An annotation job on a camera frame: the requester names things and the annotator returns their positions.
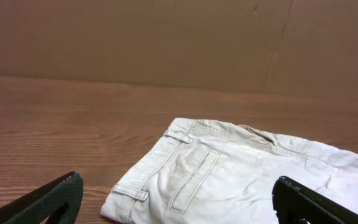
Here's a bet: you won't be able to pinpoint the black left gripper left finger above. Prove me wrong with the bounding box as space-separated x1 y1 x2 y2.
0 171 84 224

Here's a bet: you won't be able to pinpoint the beige cotton shorts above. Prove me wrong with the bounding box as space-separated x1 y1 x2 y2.
101 118 358 223

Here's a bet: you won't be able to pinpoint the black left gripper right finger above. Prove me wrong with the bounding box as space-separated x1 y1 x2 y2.
272 176 358 224

